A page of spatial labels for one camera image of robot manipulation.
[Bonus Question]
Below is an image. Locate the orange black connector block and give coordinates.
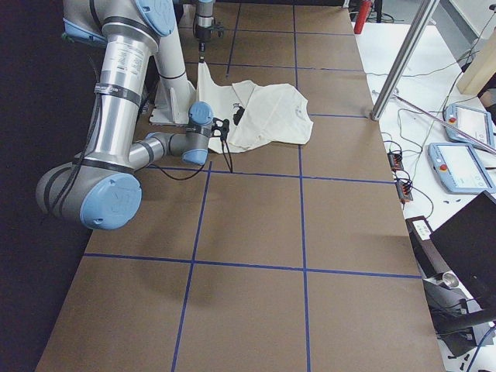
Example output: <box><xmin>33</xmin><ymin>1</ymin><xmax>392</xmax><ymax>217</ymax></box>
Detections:
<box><xmin>395</xmin><ymin>180</ymin><xmax>413</xmax><ymax>205</ymax></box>
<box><xmin>387</xmin><ymin>152</ymin><xmax>404</xmax><ymax>171</ymax></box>

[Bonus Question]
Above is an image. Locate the cream long-sleeve cat shirt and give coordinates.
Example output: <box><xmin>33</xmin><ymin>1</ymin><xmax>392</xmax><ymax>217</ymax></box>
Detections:
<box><xmin>196</xmin><ymin>63</ymin><xmax>313</xmax><ymax>153</ymax></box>

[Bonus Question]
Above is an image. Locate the orange black connector block far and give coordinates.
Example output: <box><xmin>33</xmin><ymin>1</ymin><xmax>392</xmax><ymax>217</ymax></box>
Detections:
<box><xmin>387</xmin><ymin>152</ymin><xmax>404</xmax><ymax>171</ymax></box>

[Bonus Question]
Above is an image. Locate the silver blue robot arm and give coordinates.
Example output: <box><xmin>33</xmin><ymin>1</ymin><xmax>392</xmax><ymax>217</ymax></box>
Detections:
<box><xmin>193</xmin><ymin>0</ymin><xmax>225</xmax><ymax>63</ymax></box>
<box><xmin>36</xmin><ymin>1</ymin><xmax>229</xmax><ymax>230</ymax></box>

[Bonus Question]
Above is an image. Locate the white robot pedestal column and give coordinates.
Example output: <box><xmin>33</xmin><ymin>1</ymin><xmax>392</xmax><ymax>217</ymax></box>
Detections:
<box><xmin>150</xmin><ymin>1</ymin><xmax>195</xmax><ymax>125</ymax></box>

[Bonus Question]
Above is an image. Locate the blue teach pendant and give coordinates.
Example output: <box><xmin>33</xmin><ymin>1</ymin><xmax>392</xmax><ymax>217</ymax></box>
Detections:
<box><xmin>428</xmin><ymin>143</ymin><xmax>495</xmax><ymax>195</ymax></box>
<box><xmin>444</xmin><ymin>104</ymin><xmax>495</xmax><ymax>149</ymax></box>

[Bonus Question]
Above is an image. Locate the black monitor screen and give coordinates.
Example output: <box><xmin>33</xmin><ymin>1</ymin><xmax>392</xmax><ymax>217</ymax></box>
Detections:
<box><xmin>431</xmin><ymin>191</ymin><xmax>496</xmax><ymax>308</ymax></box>

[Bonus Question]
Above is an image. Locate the thin metal rod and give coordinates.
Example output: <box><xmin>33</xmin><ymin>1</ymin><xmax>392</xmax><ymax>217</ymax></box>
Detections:
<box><xmin>392</xmin><ymin>94</ymin><xmax>496</xmax><ymax>155</ymax></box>

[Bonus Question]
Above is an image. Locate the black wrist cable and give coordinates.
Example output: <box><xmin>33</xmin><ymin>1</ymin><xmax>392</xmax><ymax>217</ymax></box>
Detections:
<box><xmin>153</xmin><ymin>127</ymin><xmax>234</xmax><ymax>181</ymax></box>

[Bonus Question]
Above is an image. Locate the orange black connector block near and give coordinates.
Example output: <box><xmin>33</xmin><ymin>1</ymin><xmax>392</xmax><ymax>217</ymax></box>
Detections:
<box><xmin>395</xmin><ymin>180</ymin><xmax>413</xmax><ymax>205</ymax></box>

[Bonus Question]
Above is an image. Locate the red fire extinguisher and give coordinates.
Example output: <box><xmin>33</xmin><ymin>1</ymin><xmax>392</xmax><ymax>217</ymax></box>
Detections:
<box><xmin>353</xmin><ymin>0</ymin><xmax>372</xmax><ymax>35</ymax></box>

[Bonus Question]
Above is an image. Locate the aluminium frame post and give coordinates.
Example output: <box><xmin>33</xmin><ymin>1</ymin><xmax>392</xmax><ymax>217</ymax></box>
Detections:
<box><xmin>370</xmin><ymin>0</ymin><xmax>439</xmax><ymax>121</ymax></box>

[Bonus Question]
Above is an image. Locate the black box with label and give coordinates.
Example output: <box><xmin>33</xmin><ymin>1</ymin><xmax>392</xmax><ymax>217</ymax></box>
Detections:
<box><xmin>405</xmin><ymin>215</ymin><xmax>432</xmax><ymax>243</ymax></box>

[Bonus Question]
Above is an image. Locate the near blue teach pendant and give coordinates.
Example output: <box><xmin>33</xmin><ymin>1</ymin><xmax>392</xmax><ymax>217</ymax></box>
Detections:
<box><xmin>428</xmin><ymin>143</ymin><xmax>495</xmax><ymax>195</ymax></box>

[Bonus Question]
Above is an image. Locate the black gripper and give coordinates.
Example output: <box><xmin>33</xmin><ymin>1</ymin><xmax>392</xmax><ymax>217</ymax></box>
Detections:
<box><xmin>193</xmin><ymin>17</ymin><xmax>225</xmax><ymax>63</ymax></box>
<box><xmin>211</xmin><ymin>118</ymin><xmax>229</xmax><ymax>139</ymax></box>

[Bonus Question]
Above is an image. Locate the black camera stand mount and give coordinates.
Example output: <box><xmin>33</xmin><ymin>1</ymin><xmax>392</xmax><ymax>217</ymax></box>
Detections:
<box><xmin>423</xmin><ymin>280</ymin><xmax>495</xmax><ymax>357</ymax></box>

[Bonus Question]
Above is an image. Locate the far blue teach pendant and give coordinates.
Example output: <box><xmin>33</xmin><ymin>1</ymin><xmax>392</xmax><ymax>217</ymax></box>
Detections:
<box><xmin>444</xmin><ymin>104</ymin><xmax>495</xmax><ymax>149</ymax></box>

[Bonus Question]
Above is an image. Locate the wooden board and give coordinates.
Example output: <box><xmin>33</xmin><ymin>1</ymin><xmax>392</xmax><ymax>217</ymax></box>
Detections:
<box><xmin>457</xmin><ymin>31</ymin><xmax>496</xmax><ymax>95</ymax></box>

